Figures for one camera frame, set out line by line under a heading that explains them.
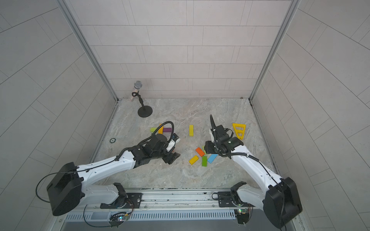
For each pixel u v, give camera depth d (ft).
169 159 2.28
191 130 3.18
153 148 1.97
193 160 2.79
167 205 2.32
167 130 3.20
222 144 1.96
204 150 2.89
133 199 2.33
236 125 3.26
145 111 3.56
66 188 1.29
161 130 3.14
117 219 2.15
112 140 3.05
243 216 2.25
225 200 2.32
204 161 2.78
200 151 2.91
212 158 2.79
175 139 2.27
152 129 3.25
